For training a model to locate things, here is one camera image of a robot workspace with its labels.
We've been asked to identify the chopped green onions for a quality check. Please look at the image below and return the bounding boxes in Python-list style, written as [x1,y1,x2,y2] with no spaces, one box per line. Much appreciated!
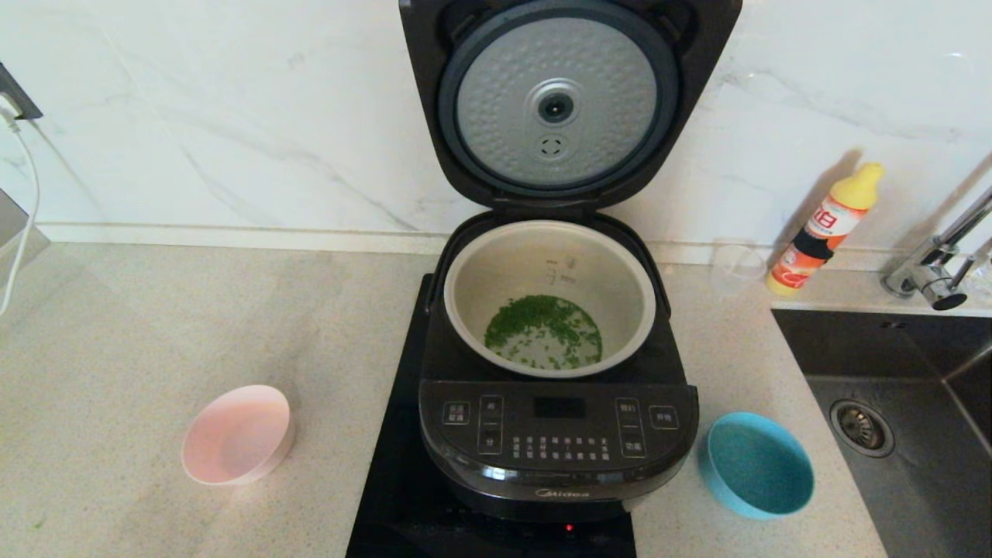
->
[484,294,604,371]

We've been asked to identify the chrome faucet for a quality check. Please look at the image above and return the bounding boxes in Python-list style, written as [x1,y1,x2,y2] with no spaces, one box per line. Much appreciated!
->
[881,186,992,311]

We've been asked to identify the white power cable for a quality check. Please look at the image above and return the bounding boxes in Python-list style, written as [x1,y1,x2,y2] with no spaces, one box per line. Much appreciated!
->
[0,116,41,319]

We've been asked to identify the dark wall socket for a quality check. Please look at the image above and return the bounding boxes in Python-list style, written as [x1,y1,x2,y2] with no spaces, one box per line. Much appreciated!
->
[0,64,43,121]

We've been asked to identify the blue bowl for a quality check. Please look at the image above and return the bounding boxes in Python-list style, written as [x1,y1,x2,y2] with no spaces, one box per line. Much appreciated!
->
[700,412,815,520]

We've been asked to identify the dark steel sink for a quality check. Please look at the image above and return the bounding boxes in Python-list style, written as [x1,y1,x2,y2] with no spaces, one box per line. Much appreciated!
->
[772,308,992,558]

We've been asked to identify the clear glass cup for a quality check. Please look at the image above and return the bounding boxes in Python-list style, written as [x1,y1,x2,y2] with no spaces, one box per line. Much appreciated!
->
[711,238,768,295]

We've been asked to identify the black glass cooktop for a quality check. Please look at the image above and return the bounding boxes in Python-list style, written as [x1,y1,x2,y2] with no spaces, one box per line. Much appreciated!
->
[346,273,638,558]

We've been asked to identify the yellow orange detergent bottle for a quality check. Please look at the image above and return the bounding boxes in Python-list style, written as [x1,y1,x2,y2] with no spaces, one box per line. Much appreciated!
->
[767,162,886,297]

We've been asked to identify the round metal sink drain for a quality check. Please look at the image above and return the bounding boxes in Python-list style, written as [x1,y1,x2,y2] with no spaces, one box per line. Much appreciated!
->
[830,399,894,457]

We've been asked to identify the pink bowl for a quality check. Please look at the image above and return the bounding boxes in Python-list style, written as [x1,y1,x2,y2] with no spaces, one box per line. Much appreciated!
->
[181,384,294,487]

